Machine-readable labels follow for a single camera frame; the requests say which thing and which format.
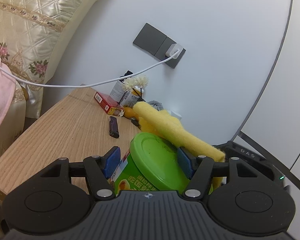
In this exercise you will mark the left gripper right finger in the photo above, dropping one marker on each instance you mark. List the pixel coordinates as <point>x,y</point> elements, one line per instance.
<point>198,170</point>

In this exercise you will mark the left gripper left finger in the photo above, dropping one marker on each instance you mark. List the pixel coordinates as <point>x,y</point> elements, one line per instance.
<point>98,169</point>

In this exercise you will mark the green plastic container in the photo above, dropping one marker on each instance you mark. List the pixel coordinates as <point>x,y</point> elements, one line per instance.
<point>153,164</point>

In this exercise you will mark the purple black lighter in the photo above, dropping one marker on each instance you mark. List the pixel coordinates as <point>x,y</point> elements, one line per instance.
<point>113,127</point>

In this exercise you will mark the red cigarette pack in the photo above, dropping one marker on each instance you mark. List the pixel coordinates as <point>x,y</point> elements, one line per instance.
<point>110,106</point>

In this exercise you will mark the orange gourd ornament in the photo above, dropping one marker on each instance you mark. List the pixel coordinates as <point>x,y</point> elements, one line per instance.
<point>130,113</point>

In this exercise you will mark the grey crumpled cloth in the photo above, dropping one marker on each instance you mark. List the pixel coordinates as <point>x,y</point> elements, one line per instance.
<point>156,105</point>

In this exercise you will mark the white cap pill bottle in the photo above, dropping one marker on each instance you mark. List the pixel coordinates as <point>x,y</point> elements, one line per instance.
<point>132,97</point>

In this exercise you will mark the white artificial flowers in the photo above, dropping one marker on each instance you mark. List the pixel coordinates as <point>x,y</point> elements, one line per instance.
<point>135,82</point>

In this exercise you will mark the white charger plug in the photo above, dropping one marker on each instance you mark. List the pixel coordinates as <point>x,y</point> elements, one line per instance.
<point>174,51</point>

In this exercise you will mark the pink bed sheet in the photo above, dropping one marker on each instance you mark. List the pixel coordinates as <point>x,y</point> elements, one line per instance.
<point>0,97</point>

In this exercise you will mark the cream quilted headboard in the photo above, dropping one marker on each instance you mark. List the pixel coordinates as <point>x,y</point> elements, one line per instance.
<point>35,33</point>

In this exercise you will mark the grey wall socket panel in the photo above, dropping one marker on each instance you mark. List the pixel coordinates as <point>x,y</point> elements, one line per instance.
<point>153,41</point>

